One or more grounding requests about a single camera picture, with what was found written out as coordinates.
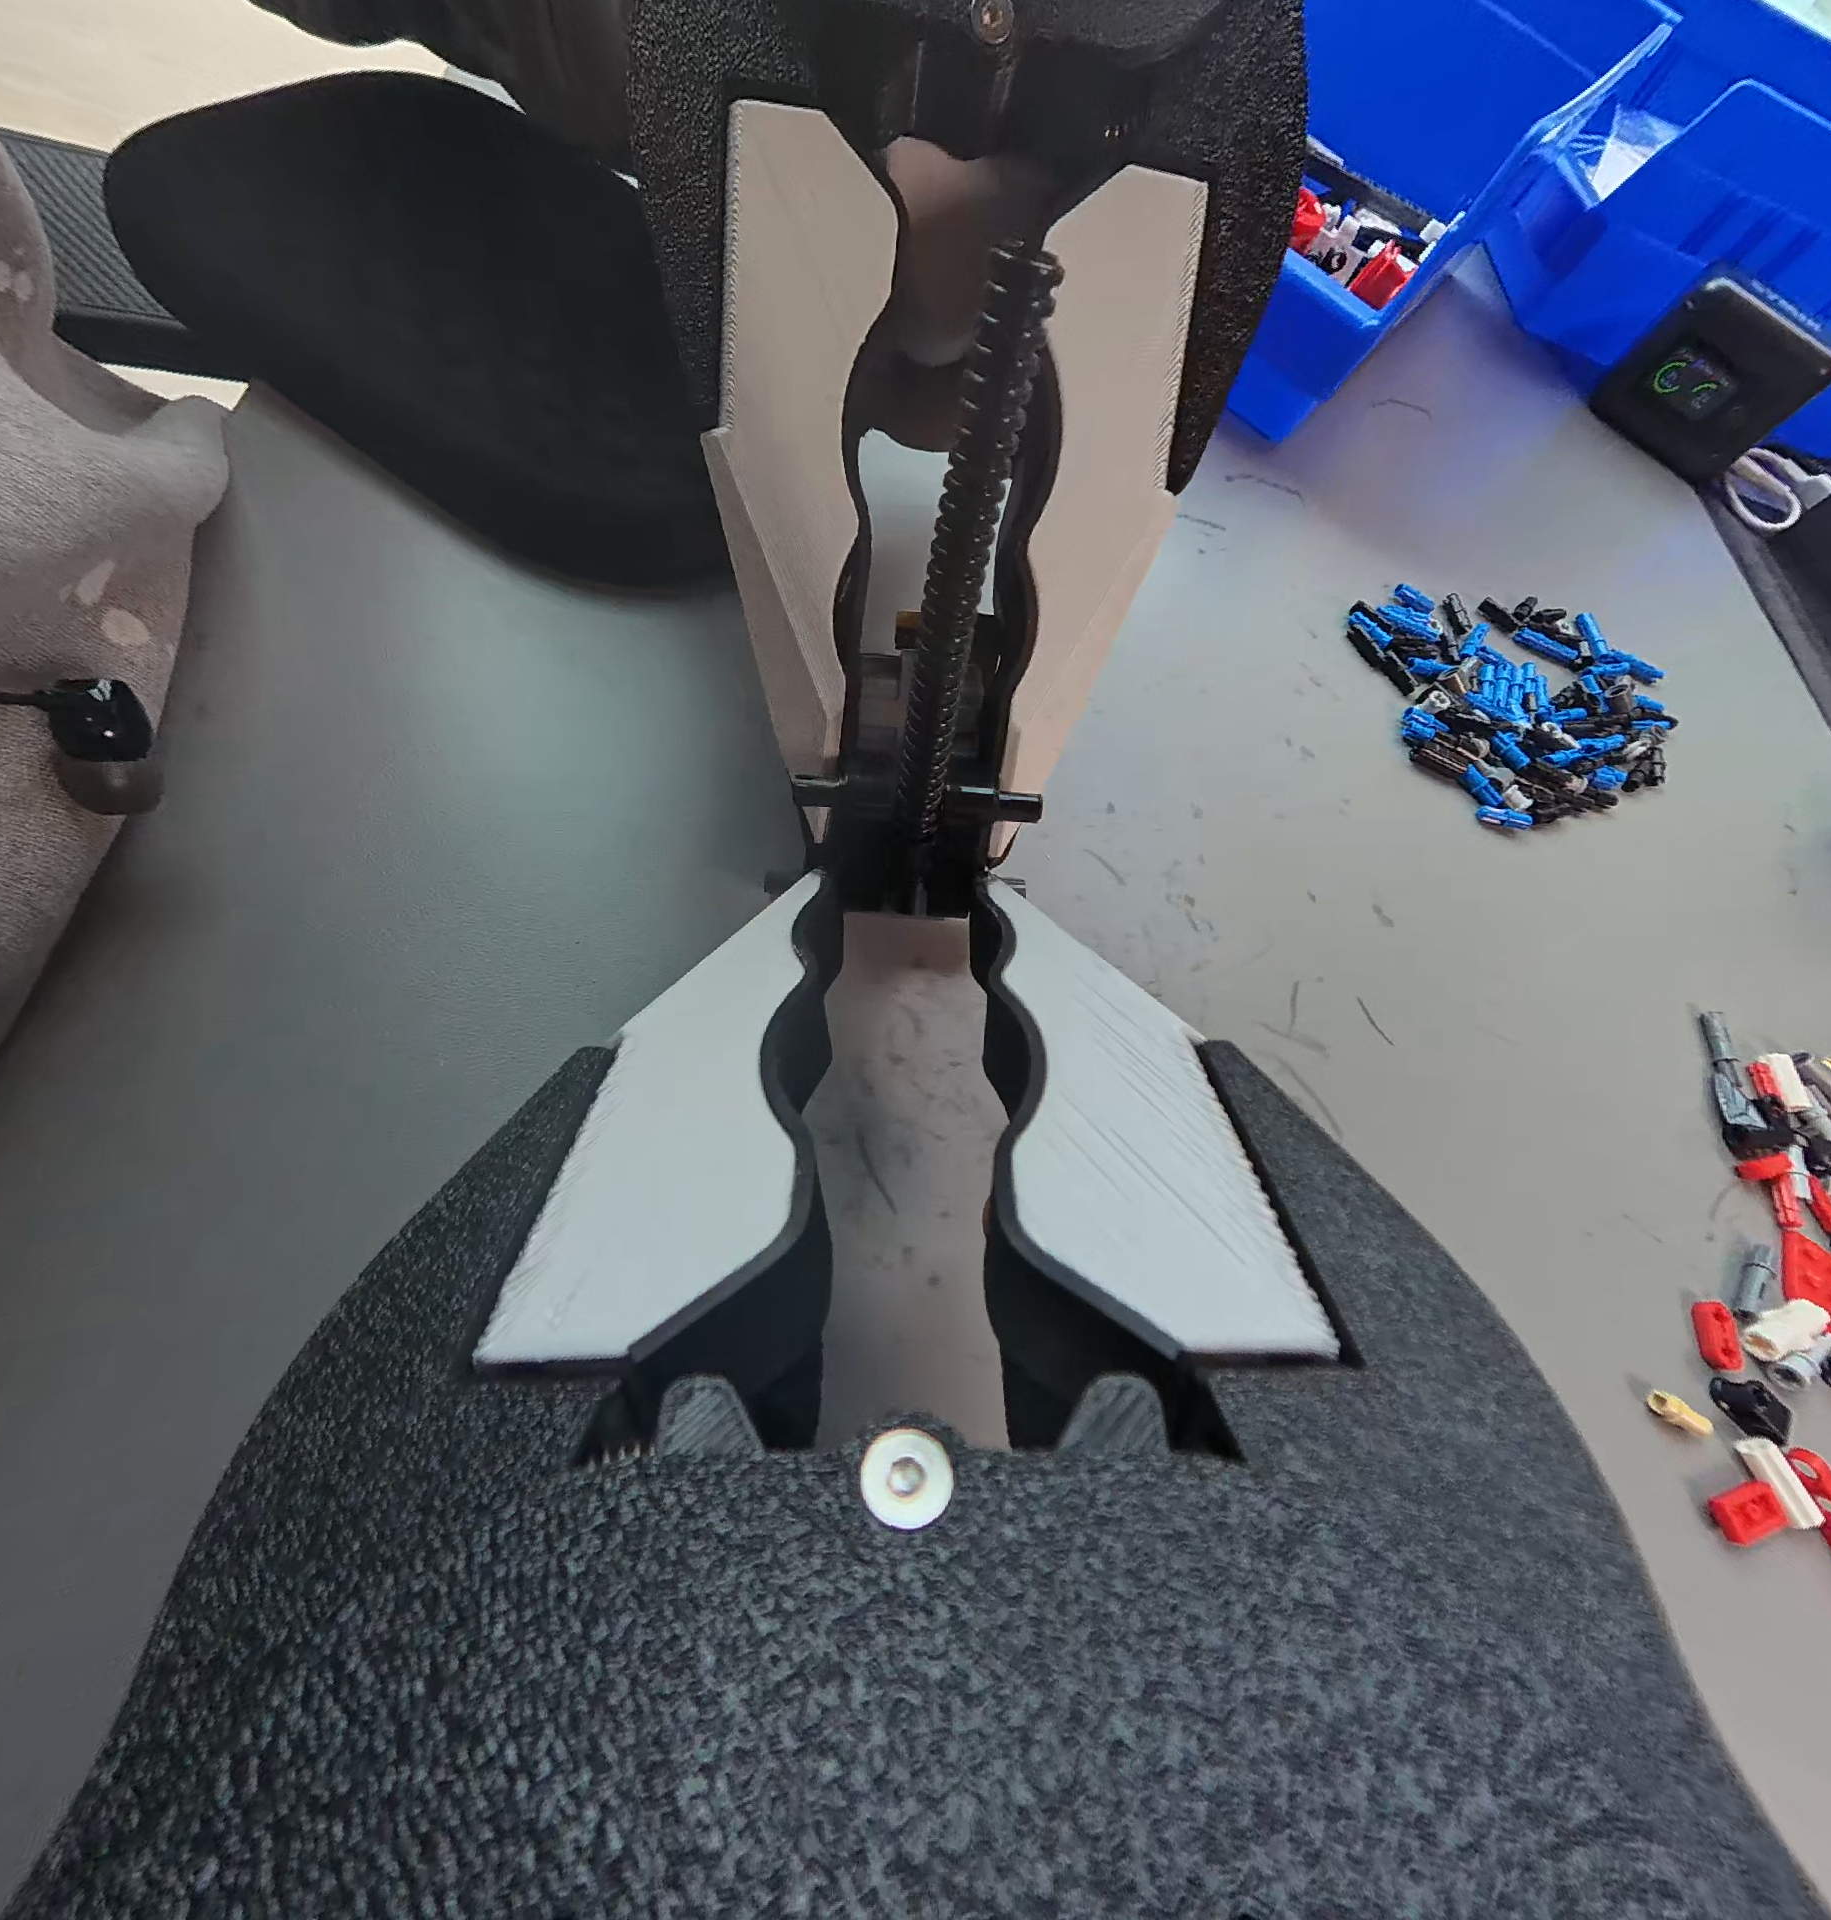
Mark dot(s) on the grey desk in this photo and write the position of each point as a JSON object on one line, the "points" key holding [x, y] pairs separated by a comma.
{"points": [[406, 900]]}

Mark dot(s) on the pile of mixed brick pieces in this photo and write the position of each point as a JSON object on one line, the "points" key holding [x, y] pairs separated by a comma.
{"points": [[1814, 1276]]}

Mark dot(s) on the black chair armrest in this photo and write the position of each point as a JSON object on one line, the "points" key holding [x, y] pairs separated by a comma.
{"points": [[91, 226]]}

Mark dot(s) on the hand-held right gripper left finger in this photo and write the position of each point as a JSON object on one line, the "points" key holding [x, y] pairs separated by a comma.
{"points": [[646, 1201]]}

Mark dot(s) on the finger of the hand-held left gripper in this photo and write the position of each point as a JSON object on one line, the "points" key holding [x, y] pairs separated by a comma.
{"points": [[781, 331], [1125, 391]]}

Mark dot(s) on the heap of red white bricks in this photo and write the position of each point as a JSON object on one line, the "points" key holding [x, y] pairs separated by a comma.
{"points": [[1363, 256]]}

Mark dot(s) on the black office chair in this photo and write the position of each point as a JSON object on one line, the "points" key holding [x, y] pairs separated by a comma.
{"points": [[406, 331]]}

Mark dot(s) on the large blue storage bin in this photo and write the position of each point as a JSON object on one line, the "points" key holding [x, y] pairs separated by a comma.
{"points": [[1679, 195], [1455, 75]]}

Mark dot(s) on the pile of blue black pins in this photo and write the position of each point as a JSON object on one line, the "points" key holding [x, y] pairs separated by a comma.
{"points": [[1514, 720]]}

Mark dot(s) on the black desk mat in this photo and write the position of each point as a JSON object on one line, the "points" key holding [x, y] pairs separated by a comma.
{"points": [[1829, 601]]}

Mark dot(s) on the black power bank with display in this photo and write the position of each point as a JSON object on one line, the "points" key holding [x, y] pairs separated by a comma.
{"points": [[1754, 337]]}

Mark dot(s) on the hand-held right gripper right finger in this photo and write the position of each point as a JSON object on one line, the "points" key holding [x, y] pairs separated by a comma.
{"points": [[1156, 1201]]}

